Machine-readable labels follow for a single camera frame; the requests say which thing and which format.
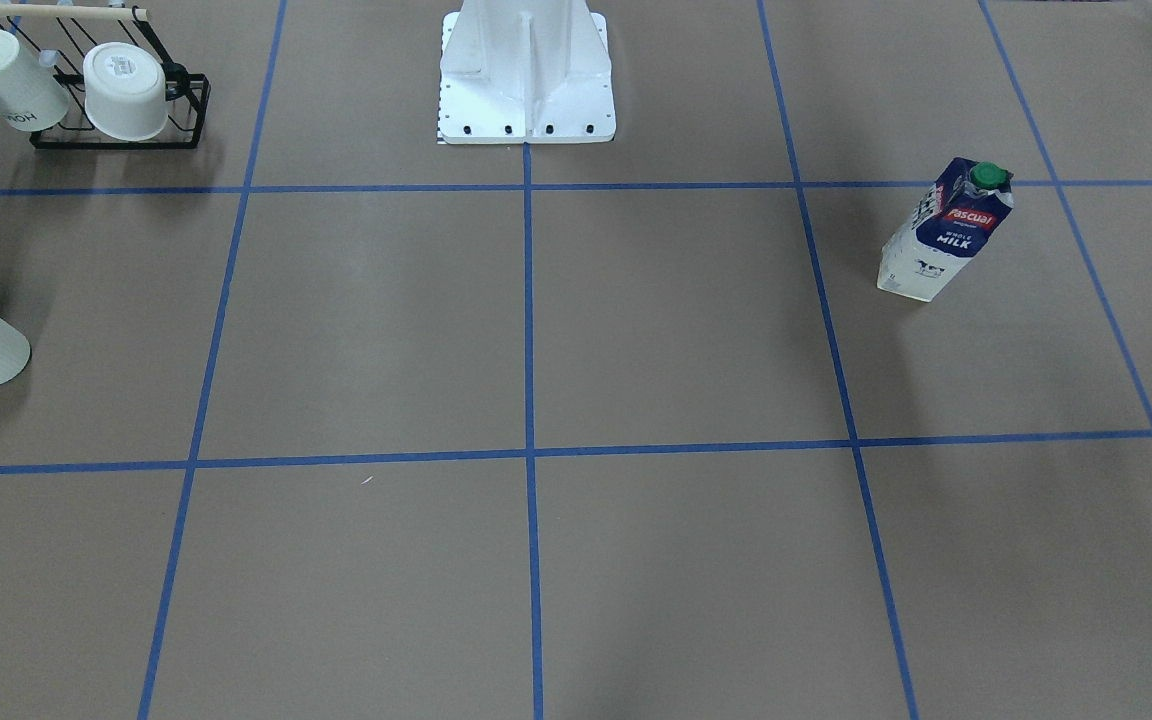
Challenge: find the blue white milk carton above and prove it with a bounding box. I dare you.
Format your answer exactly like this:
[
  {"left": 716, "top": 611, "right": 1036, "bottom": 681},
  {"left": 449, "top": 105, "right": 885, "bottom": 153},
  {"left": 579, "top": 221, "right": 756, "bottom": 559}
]
[{"left": 876, "top": 158, "right": 1015, "bottom": 302}]

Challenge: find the white upside-down cup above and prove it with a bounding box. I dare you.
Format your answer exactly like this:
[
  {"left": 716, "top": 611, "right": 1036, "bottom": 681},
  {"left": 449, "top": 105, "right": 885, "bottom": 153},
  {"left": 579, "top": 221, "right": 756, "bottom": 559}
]
[{"left": 82, "top": 41, "right": 169, "bottom": 142}]

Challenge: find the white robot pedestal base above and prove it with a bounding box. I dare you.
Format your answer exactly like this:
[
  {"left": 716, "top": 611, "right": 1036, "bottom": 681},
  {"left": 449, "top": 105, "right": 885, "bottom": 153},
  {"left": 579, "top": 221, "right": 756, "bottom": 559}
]
[{"left": 435, "top": 1, "right": 617, "bottom": 145}]

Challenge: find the black wire cup rack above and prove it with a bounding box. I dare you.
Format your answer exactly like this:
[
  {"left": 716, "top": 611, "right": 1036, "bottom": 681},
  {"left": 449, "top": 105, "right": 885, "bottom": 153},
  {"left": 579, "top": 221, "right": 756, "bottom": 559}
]
[{"left": 0, "top": 1, "right": 212, "bottom": 150}]

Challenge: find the white mug with handle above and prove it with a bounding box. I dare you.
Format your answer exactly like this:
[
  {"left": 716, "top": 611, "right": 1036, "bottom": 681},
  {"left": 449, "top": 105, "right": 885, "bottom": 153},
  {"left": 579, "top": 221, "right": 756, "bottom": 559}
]
[{"left": 0, "top": 29, "right": 70, "bottom": 132}]

